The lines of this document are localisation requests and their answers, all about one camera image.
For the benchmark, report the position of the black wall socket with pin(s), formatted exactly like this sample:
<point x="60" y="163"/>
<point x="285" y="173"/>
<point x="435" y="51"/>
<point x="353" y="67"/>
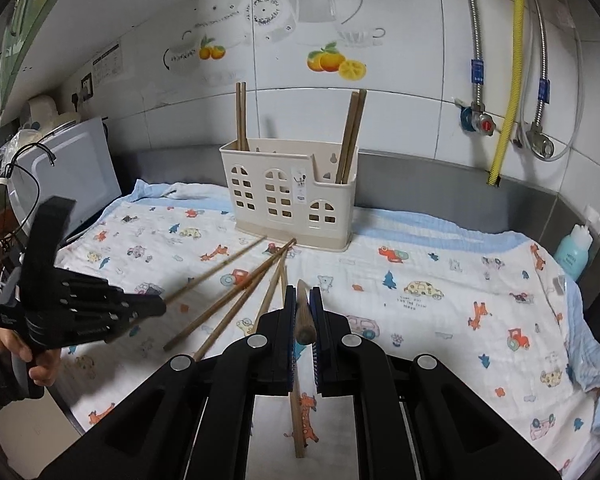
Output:
<point x="86" y="86"/>

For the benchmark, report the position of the person's left hand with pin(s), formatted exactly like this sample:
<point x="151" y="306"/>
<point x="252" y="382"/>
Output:
<point x="45" y="367"/>

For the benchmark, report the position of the beige plastic chopstick holder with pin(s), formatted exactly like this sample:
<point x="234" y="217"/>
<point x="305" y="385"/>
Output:
<point x="280" y="195"/>

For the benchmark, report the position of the cartoon printed blanket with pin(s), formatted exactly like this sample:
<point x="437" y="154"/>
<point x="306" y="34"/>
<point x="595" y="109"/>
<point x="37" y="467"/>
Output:
<point x="430" y="320"/>

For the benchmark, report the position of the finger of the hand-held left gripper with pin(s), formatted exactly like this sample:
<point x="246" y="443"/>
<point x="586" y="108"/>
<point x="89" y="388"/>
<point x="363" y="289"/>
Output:
<point x="130" y="305"/>
<point x="120" y="330"/>

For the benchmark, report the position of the teal bottle white cap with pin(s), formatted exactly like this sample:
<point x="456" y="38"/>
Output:
<point x="572" y="255"/>

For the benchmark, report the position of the white microwave oven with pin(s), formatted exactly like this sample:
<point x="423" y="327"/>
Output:
<point x="75" y="175"/>

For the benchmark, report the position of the brown wooden chopstick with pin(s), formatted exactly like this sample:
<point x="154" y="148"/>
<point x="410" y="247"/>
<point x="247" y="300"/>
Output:
<point x="302" y="320"/>
<point x="240" y="307"/>
<point x="215" y="271"/>
<point x="230" y="295"/>
<point x="356" y="130"/>
<point x="352" y="130"/>
<point x="347" y="130"/>
<point x="239" y="115"/>
<point x="245" y="115"/>
<point x="272" y="295"/>

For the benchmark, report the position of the steel angle valve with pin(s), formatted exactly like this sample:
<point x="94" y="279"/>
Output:
<point x="540" y="145"/>

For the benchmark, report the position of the green wall cabinet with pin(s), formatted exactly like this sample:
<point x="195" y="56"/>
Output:
<point x="25" y="20"/>

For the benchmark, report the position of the plastic bags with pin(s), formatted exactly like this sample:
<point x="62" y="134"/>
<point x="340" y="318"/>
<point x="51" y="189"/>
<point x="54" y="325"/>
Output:
<point x="45" y="115"/>

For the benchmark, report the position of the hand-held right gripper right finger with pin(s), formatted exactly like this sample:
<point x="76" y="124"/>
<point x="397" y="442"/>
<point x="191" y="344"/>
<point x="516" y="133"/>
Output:
<point x="316" y="325"/>

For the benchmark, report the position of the wall notice sticker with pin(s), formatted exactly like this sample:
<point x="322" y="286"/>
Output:
<point x="106" y="65"/>

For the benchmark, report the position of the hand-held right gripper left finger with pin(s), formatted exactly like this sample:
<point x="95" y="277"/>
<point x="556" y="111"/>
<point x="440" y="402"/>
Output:
<point x="291" y="325"/>

